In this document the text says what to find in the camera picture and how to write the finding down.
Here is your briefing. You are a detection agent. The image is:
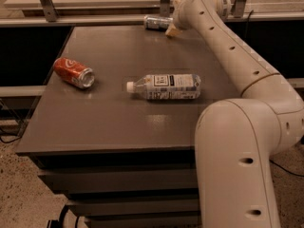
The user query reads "black floor cable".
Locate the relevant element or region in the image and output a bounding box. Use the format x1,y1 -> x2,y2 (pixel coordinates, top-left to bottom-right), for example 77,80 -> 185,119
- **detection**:
269,159 -> 304,178
0,125 -> 23,144

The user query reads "black floor cable left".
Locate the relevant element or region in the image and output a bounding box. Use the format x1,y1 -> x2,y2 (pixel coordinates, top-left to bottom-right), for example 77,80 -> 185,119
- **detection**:
0,125 -> 23,144

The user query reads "black floor cable right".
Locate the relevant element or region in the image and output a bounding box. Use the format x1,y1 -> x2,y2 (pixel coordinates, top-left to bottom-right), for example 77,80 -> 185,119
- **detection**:
269,159 -> 304,178

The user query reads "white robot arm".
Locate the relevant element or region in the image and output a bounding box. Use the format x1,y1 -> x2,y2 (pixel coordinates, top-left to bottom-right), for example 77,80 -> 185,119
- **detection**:
170,0 -> 304,228

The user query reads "grey drawer cabinet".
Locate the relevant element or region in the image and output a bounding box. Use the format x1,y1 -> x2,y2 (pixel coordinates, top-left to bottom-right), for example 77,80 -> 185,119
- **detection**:
16,26 -> 238,228

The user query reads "red cola can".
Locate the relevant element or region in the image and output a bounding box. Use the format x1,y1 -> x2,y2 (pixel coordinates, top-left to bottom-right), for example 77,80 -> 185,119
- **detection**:
53,58 -> 95,89

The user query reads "metal guard rail frame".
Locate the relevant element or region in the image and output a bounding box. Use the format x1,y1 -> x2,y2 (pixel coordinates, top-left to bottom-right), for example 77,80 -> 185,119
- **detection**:
0,0 -> 304,28

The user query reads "silver blue redbull can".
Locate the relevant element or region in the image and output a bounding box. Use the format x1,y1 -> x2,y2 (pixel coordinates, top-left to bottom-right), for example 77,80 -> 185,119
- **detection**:
143,15 -> 173,30

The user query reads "clear plastic water bottle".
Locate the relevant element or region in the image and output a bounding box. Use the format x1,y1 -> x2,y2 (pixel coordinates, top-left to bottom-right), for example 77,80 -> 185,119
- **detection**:
126,74 -> 201,100

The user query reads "yellowish foam gripper finger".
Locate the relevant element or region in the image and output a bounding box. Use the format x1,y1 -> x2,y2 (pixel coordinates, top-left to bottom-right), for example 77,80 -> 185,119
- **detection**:
165,24 -> 181,37

